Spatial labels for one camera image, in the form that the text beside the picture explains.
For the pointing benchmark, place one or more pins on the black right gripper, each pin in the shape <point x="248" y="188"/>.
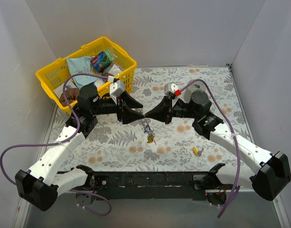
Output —
<point x="169" y="110"/>

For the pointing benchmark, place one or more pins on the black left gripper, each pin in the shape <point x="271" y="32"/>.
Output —
<point x="121" y="110"/>

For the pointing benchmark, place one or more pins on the blue key tag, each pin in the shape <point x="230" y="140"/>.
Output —
<point x="147" y="129"/>

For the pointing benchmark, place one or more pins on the yellow key tag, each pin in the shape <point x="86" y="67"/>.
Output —
<point x="150" y="140"/>

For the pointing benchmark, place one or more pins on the yellow headed key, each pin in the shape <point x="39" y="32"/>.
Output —
<point x="197" y="152"/>

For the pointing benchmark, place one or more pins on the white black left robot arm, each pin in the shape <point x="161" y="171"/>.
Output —
<point x="41" y="184"/>

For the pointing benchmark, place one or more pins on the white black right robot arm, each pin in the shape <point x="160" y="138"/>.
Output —
<point x="269" y="172"/>

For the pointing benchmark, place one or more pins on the floral table mat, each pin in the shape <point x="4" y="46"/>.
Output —
<point x="112" y="146"/>

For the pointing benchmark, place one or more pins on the grey tape roll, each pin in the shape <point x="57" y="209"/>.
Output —
<point x="191" y="88"/>

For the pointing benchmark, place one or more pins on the blue green sponge pack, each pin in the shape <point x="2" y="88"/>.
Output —
<point x="102" y="60"/>

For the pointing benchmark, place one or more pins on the brown round pastry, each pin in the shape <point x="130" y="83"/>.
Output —
<point x="71" y="95"/>

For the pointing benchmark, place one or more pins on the white card box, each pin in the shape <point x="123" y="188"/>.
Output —
<point x="59" y="90"/>

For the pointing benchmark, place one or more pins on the light blue chips bag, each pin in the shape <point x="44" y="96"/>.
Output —
<point x="81" y="65"/>

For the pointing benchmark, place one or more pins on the yellow plastic basket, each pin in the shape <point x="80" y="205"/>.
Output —
<point x="53" y="76"/>

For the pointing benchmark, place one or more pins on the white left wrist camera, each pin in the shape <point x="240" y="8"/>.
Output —
<point x="116" y="90"/>

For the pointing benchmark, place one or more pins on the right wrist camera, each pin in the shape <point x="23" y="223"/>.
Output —
<point x="171" y="90"/>

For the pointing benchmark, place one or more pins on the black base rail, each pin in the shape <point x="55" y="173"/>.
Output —
<point x="155" y="185"/>

